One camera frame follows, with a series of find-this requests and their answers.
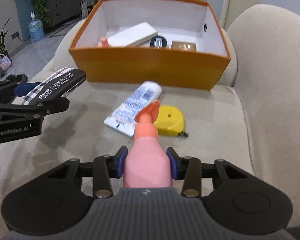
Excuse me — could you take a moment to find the pink spray bottle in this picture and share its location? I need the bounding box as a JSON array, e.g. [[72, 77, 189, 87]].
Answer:
[[123, 100, 172, 188]]

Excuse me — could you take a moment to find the plaid black glasses case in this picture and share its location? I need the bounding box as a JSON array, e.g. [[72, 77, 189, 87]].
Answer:
[[11, 67, 87, 105]]

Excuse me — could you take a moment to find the pink cup with handle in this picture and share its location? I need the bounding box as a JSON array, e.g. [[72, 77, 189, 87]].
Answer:
[[97, 37, 110, 48]]

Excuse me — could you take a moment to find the illustrated card box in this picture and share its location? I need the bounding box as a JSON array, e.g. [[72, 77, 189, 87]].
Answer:
[[171, 41, 197, 52]]

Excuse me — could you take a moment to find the pink checked bag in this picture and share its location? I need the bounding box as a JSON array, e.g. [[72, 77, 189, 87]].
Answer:
[[0, 54, 12, 72]]

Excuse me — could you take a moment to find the white blue tube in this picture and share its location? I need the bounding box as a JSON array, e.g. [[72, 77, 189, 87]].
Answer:
[[103, 81, 162, 137]]

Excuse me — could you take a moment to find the yellow tape measure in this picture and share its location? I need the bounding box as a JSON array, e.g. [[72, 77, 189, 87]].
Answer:
[[154, 105, 189, 138]]

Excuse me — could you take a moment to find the potted green plant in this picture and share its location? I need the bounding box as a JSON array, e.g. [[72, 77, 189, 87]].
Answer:
[[0, 18, 11, 56]]

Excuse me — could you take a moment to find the blue water jug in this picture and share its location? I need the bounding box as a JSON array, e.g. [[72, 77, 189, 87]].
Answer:
[[28, 18, 45, 43]]

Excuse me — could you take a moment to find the beige fabric sofa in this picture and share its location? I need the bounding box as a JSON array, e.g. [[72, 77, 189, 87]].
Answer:
[[0, 4, 300, 237]]

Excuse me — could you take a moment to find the dark cabinet with plants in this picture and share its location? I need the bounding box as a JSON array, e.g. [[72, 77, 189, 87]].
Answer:
[[43, 0, 82, 31]]

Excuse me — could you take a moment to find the dark blue spray can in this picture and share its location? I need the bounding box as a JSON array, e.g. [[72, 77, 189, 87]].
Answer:
[[150, 36, 167, 49]]

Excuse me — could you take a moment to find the white flat box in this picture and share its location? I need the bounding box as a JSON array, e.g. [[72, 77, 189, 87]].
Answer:
[[107, 22, 158, 47]]

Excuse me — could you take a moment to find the orange cardboard storage box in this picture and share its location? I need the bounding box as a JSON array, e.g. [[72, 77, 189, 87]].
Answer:
[[69, 0, 231, 90]]

